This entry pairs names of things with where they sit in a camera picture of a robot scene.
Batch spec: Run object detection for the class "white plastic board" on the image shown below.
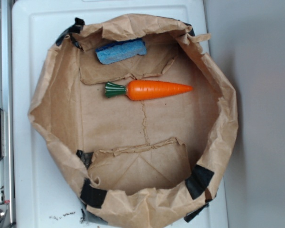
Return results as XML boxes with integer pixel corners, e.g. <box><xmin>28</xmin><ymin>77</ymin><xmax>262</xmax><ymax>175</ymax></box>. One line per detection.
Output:
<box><xmin>11</xmin><ymin>5</ymin><xmax>229</xmax><ymax>228</ymax></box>

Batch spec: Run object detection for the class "orange toy carrot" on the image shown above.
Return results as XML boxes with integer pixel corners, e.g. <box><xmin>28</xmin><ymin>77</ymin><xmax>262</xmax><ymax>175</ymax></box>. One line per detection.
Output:
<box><xmin>105</xmin><ymin>80</ymin><xmax>193</xmax><ymax>101</ymax></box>

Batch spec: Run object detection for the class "brown paper bag tray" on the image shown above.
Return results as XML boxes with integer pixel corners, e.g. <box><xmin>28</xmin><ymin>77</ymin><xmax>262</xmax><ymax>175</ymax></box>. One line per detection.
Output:
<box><xmin>28</xmin><ymin>14</ymin><xmax>238</xmax><ymax>228</ymax></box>

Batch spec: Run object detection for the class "blue sponge block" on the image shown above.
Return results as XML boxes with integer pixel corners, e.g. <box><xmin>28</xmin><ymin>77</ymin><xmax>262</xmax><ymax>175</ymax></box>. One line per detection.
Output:
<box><xmin>95</xmin><ymin>38</ymin><xmax>147</xmax><ymax>65</ymax></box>

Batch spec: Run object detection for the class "aluminium frame rail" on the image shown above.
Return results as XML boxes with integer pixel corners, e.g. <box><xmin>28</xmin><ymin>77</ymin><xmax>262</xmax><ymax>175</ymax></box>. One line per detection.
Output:
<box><xmin>0</xmin><ymin>0</ymin><xmax>16</xmax><ymax>228</ymax></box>

